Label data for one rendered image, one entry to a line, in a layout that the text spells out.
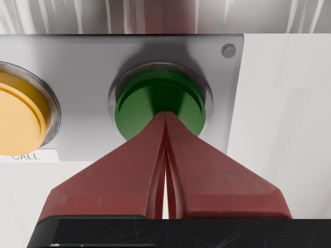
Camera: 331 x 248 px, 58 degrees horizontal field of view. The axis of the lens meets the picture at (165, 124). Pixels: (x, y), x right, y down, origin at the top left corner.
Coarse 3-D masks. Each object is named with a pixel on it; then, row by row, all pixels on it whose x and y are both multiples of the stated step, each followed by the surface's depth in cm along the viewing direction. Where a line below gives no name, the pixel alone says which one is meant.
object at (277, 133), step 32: (256, 96) 25; (288, 96) 25; (320, 96) 25; (256, 128) 27; (288, 128) 27; (320, 128) 27; (256, 160) 29; (288, 160) 29; (320, 160) 29; (0, 192) 32; (32, 192) 32; (288, 192) 32; (320, 192) 32; (0, 224) 35; (32, 224) 35
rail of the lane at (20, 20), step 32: (0, 0) 11; (32, 0) 11; (64, 0) 11; (96, 0) 11; (128, 0) 11; (160, 0) 11; (192, 0) 11; (224, 0) 11; (256, 0) 11; (288, 0) 11; (320, 0) 11; (0, 32) 12; (32, 32) 12; (64, 32) 12; (96, 32) 12; (128, 32) 12; (160, 32) 12; (192, 32) 12; (224, 32) 12; (256, 32) 12; (288, 32) 12; (320, 32) 12
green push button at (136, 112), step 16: (144, 80) 12; (160, 80) 12; (176, 80) 12; (128, 96) 12; (144, 96) 12; (160, 96) 12; (176, 96) 12; (192, 96) 12; (128, 112) 13; (144, 112) 13; (176, 112) 13; (192, 112) 13; (128, 128) 13; (192, 128) 13
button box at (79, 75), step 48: (0, 48) 12; (48, 48) 12; (96, 48) 12; (144, 48) 12; (192, 48) 12; (240, 48) 12; (48, 96) 13; (96, 96) 13; (48, 144) 15; (96, 144) 15
